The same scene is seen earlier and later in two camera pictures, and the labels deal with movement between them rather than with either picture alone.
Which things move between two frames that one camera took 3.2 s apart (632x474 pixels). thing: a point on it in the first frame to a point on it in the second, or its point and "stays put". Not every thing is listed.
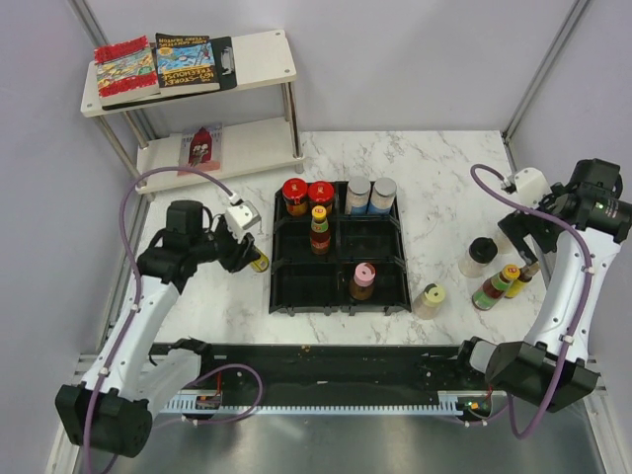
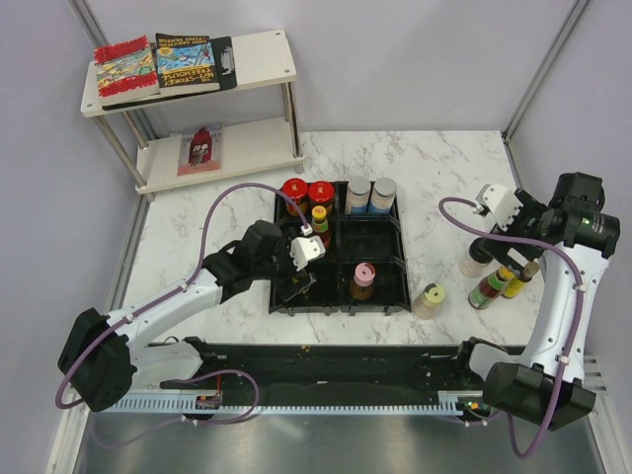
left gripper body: [229, 251] to [282, 271]
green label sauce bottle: [495, 286] stays put
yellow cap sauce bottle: [319, 238] stays put
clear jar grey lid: [357, 196] stays put
